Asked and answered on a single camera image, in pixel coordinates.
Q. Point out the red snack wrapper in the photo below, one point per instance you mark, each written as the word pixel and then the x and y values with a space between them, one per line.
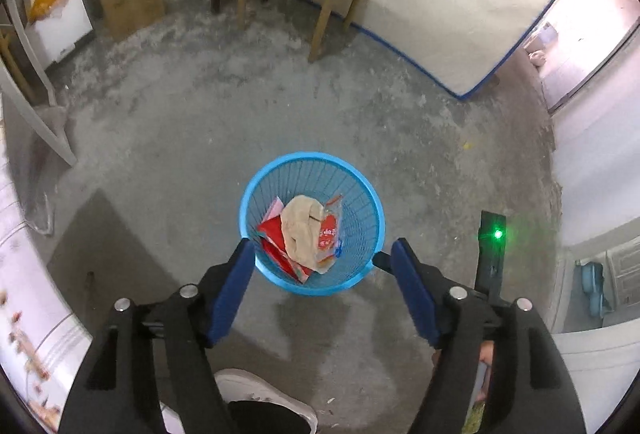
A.
pixel 272 239

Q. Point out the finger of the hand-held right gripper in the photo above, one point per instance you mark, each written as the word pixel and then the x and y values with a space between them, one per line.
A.
pixel 382 261

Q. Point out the person's white shoe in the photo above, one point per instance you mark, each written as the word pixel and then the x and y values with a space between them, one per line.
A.
pixel 260 389

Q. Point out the white cabinet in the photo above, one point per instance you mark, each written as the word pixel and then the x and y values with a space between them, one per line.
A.
pixel 62 33

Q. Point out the white mattress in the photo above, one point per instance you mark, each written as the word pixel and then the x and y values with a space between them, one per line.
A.
pixel 475 3

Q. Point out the cardboard box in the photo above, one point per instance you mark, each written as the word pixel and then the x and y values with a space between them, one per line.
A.
pixel 132 6

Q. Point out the beige cloth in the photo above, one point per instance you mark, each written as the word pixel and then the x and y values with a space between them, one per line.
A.
pixel 300 229

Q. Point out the clear packet with red label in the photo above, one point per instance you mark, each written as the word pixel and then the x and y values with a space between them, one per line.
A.
pixel 331 234

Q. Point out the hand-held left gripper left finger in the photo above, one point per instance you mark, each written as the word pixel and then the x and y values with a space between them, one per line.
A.
pixel 232 294

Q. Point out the person's right hand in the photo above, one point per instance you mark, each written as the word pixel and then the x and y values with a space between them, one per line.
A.
pixel 487 354

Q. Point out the blue plastic wastebasket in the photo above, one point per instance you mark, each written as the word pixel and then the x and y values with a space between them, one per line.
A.
pixel 350 214

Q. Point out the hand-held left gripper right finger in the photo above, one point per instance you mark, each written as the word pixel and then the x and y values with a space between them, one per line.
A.
pixel 415 289

